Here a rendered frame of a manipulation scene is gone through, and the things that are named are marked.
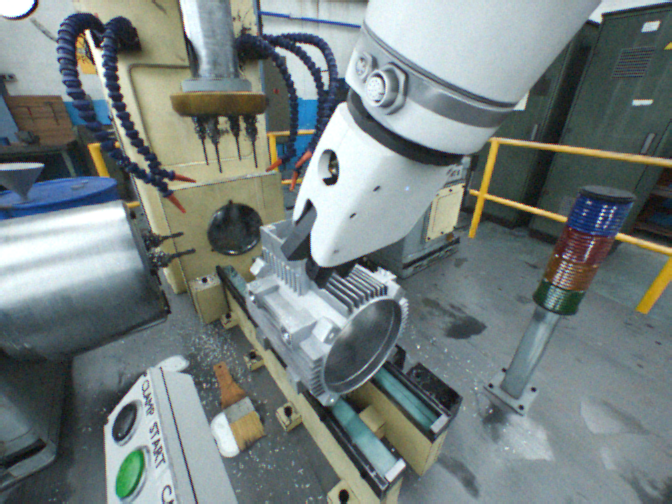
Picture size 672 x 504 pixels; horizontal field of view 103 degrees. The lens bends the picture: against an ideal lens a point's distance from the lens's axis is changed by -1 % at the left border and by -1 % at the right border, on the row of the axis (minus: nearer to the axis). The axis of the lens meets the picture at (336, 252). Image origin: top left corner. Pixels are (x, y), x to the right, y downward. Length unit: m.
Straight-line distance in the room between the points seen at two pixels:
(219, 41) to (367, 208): 0.52
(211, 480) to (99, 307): 0.34
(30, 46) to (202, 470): 5.79
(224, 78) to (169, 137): 0.28
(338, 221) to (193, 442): 0.23
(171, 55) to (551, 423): 1.09
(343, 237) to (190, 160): 0.71
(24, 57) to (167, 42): 5.12
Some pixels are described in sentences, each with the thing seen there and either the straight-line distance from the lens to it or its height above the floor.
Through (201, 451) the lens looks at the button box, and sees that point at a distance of 0.30.
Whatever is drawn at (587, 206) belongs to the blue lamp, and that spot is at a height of 1.20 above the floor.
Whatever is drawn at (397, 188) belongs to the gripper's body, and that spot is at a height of 1.28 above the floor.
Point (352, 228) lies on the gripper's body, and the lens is 0.17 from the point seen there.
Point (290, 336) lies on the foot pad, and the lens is 0.35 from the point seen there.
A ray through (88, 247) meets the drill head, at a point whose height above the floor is 1.13.
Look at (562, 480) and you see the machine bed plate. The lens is 0.66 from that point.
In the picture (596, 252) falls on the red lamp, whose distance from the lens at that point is 0.51.
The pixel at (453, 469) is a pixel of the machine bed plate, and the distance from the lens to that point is 0.59.
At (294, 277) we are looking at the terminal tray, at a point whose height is 1.10.
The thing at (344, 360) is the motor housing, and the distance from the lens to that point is 0.49.
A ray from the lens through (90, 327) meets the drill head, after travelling 0.57.
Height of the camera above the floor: 1.32
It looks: 29 degrees down
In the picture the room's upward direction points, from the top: straight up
